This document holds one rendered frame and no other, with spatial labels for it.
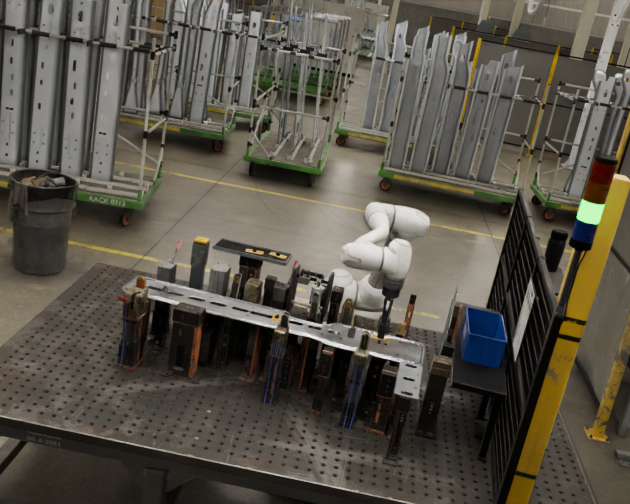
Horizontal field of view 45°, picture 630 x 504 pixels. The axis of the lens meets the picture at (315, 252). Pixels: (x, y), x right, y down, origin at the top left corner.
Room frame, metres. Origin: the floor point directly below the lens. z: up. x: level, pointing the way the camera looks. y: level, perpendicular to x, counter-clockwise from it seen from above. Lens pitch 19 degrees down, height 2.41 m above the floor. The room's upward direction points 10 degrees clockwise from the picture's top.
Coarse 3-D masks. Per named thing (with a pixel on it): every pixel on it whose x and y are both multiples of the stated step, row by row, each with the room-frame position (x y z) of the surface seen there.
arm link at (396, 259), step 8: (400, 240) 2.99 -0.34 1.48; (384, 248) 2.98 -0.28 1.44; (392, 248) 2.96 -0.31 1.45; (400, 248) 2.95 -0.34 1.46; (408, 248) 2.96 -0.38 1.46; (384, 256) 2.94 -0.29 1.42; (392, 256) 2.94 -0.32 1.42; (400, 256) 2.94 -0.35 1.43; (408, 256) 2.96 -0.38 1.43; (384, 264) 2.93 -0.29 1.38; (392, 264) 2.94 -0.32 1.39; (400, 264) 2.94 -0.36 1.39; (408, 264) 2.96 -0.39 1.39; (384, 272) 2.96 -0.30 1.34; (392, 272) 2.94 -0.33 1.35; (400, 272) 2.94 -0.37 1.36
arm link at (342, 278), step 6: (336, 270) 3.83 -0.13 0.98; (342, 270) 3.85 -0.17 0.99; (336, 276) 3.77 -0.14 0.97; (342, 276) 3.78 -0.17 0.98; (348, 276) 3.79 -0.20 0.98; (336, 282) 3.75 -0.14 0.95; (342, 282) 3.76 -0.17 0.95; (348, 282) 3.77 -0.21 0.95; (354, 282) 3.82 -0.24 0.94; (348, 288) 3.76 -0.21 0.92; (354, 288) 3.78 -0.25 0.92; (348, 294) 3.76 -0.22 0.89; (354, 294) 3.77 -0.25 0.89; (342, 300) 3.75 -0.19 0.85; (354, 300) 3.76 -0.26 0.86
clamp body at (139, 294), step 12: (132, 288) 2.96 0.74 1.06; (144, 288) 2.98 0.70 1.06; (132, 300) 2.91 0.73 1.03; (144, 300) 2.95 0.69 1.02; (132, 312) 2.90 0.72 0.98; (144, 312) 2.97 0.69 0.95; (132, 324) 2.91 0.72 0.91; (132, 336) 2.91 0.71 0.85; (120, 348) 2.91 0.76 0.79; (132, 348) 2.90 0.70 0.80; (120, 360) 2.91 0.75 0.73; (132, 360) 2.90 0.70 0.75
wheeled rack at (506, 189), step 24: (504, 96) 9.94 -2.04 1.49; (528, 96) 10.39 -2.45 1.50; (528, 120) 10.52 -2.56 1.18; (456, 144) 10.60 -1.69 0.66; (480, 144) 10.54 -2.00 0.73; (528, 144) 10.07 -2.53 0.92; (384, 168) 9.87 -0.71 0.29; (408, 168) 10.07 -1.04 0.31; (528, 168) 9.60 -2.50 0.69; (480, 192) 9.63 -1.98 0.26; (504, 192) 9.72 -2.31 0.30
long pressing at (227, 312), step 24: (168, 288) 3.16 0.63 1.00; (192, 288) 3.20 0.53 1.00; (216, 312) 3.01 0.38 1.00; (240, 312) 3.04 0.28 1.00; (264, 312) 3.09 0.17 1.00; (312, 336) 2.94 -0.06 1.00; (336, 336) 2.98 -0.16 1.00; (360, 336) 3.02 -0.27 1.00; (384, 336) 3.07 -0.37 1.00; (408, 360) 2.88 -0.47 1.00
